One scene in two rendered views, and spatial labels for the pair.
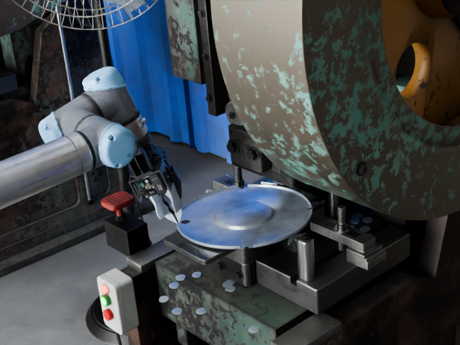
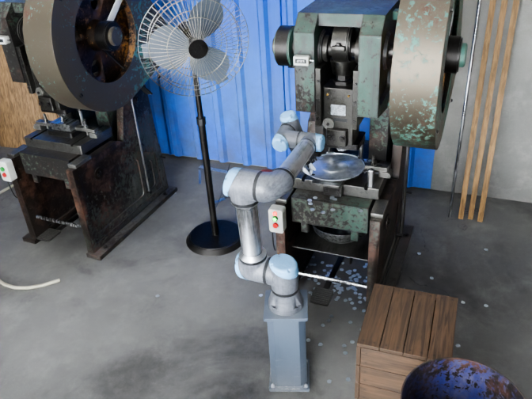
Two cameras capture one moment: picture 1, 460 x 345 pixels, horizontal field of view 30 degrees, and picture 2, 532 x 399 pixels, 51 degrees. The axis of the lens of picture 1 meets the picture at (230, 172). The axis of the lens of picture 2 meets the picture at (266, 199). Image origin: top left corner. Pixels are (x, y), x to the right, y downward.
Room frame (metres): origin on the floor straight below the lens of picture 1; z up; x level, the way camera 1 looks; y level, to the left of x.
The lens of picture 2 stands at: (-0.38, 1.36, 2.07)
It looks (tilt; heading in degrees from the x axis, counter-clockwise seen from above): 31 degrees down; 334
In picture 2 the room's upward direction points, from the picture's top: 4 degrees counter-clockwise
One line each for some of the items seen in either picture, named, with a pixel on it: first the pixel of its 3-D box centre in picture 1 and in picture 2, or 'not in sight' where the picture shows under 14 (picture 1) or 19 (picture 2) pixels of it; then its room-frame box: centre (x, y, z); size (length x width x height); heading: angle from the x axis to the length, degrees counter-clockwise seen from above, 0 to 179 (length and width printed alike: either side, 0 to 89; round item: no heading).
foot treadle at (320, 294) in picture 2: not in sight; (334, 271); (1.60, -0.02, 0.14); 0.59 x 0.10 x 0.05; 130
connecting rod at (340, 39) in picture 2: not in sight; (343, 61); (1.69, -0.12, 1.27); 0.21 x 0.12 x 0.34; 130
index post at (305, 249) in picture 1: (305, 256); (370, 177); (1.48, -0.14, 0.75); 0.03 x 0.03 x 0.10; 40
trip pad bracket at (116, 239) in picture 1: (129, 252); not in sight; (1.78, 0.26, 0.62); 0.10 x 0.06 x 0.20; 40
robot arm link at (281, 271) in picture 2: not in sight; (283, 272); (1.22, 0.51, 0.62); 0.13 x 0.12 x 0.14; 38
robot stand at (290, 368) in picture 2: not in sight; (287, 341); (1.22, 0.50, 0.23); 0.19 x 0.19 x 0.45; 58
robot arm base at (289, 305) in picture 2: not in sight; (285, 294); (1.22, 0.50, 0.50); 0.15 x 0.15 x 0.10
